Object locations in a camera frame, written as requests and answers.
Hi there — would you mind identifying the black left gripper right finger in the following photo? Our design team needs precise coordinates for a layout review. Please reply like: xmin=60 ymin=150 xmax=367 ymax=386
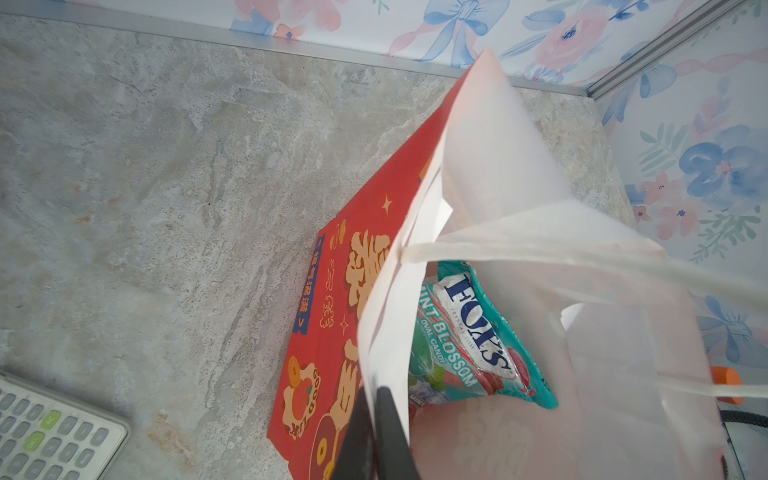
xmin=374 ymin=387 xmax=421 ymax=480

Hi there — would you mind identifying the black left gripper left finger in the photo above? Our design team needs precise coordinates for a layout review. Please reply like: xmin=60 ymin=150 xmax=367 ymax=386
xmin=331 ymin=389 xmax=375 ymax=480

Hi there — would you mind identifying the Fox's mint blossom candy bag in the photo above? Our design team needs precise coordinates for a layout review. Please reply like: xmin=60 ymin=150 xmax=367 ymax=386
xmin=408 ymin=261 xmax=559 ymax=415

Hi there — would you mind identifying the red paper gift bag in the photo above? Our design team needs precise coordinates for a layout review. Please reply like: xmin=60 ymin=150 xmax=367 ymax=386
xmin=268 ymin=51 xmax=767 ymax=479

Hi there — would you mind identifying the white calculator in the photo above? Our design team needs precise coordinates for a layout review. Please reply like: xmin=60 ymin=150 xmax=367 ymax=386
xmin=1 ymin=372 xmax=131 ymax=480

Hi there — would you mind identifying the orange cap bottle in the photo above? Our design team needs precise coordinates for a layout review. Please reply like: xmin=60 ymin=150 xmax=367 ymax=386
xmin=710 ymin=366 xmax=744 ymax=405

